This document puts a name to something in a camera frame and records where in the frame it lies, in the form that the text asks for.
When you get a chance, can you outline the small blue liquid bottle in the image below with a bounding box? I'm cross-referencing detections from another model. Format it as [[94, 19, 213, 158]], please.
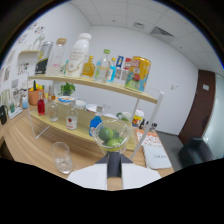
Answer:
[[106, 57, 117, 83]]

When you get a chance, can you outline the clear bottle with green cap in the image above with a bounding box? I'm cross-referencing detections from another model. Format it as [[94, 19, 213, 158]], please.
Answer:
[[93, 49, 112, 83]]

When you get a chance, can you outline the wooden wall shelf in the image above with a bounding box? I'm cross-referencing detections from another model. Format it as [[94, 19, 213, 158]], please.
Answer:
[[18, 49, 40, 68]]

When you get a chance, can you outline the clear bottle with red label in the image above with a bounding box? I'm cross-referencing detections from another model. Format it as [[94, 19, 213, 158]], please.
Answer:
[[65, 99, 79, 130]]

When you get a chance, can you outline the two-tier wooden shelf rack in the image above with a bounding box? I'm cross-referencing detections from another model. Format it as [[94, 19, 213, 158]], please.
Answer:
[[27, 73, 165, 161]]

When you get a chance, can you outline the teal green bottle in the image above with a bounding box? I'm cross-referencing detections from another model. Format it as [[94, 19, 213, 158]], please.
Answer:
[[63, 59, 69, 76]]

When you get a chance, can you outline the glass jar with limes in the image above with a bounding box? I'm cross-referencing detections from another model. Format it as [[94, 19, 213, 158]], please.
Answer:
[[90, 119, 133, 155]]

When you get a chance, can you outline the black kettle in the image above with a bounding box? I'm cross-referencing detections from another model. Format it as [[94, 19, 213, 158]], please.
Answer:
[[0, 104, 8, 126]]

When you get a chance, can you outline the orange pot with fruit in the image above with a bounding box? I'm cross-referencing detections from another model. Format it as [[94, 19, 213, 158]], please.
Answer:
[[27, 79, 44, 106]]

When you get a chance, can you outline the green potted plant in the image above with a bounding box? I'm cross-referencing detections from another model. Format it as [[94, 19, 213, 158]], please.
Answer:
[[59, 82, 76, 97]]

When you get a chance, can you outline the black chair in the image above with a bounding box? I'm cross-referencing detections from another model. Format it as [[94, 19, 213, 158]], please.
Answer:
[[177, 136, 214, 168]]

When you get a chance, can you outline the red liquid bottle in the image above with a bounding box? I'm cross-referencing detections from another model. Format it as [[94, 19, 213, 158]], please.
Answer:
[[36, 91, 46, 116]]

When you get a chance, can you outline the large white bottle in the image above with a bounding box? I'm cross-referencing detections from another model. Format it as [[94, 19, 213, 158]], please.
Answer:
[[65, 32, 92, 78]]

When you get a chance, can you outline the white bowl with blue rim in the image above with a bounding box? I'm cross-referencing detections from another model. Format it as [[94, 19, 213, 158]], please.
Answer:
[[58, 95, 75, 106]]

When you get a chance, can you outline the clear drinking glass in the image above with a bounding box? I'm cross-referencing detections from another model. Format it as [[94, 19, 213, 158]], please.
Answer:
[[51, 141, 74, 175]]

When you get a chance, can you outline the white paper menu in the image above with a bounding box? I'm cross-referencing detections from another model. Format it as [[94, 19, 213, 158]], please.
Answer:
[[136, 129, 173, 170]]

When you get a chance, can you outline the yellow bottle with white cap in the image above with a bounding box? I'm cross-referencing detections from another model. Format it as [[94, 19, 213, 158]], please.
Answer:
[[132, 108, 145, 128]]

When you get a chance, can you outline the clear bottle with orange cap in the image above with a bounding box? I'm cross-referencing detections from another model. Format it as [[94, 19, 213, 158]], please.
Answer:
[[48, 94, 60, 123]]

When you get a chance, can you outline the amber liquid bottle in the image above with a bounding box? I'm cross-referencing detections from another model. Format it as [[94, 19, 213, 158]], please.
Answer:
[[81, 55, 96, 79]]

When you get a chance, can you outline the glass jar with cork lid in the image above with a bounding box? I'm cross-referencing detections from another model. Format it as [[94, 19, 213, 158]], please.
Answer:
[[46, 37, 68, 77]]

